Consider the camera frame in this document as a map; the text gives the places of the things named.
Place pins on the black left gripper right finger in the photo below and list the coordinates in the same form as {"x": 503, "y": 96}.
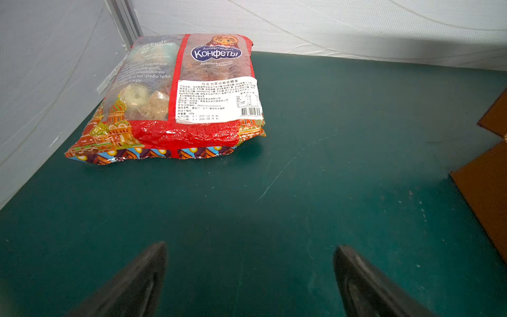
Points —
{"x": 367, "y": 291}

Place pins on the brown wooden jewelry box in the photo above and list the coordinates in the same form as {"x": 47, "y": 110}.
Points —
{"x": 482, "y": 182}

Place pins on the red candy bag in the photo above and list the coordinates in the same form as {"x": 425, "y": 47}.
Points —
{"x": 184, "y": 96}

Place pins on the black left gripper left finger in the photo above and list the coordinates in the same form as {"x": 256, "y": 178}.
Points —
{"x": 134, "y": 291}

